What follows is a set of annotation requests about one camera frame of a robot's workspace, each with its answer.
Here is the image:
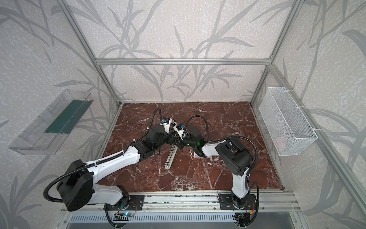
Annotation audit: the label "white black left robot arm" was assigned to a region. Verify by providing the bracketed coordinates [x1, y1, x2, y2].
[43, 117, 185, 211]

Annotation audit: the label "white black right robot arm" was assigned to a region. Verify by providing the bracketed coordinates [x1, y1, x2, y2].
[173, 115, 259, 208]

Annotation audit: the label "green circuit board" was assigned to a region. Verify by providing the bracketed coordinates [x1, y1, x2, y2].
[115, 212, 134, 221]

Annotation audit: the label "pink object in basket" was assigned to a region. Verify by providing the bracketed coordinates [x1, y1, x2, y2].
[274, 136, 287, 152]

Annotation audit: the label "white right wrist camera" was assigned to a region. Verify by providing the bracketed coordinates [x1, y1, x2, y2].
[173, 124, 187, 140]

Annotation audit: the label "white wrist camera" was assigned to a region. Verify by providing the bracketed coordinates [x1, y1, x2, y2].
[173, 124, 187, 140]
[161, 117, 172, 133]

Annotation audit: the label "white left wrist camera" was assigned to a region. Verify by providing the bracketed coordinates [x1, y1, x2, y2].
[161, 117, 172, 133]

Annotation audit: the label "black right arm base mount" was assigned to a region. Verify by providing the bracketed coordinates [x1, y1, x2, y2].
[217, 193, 257, 211]

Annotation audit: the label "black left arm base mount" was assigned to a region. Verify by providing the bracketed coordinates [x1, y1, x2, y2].
[104, 195, 145, 211]

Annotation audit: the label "white wire mesh basket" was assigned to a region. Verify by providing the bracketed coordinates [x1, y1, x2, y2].
[259, 87, 318, 156]

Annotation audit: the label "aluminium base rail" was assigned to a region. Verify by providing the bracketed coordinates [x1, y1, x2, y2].
[53, 189, 308, 229]

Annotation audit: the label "clear plastic wall tray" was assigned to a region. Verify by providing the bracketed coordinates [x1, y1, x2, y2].
[9, 89, 93, 156]

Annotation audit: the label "aluminium frame profiles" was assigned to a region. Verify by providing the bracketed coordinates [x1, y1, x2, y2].
[56, 1, 366, 213]

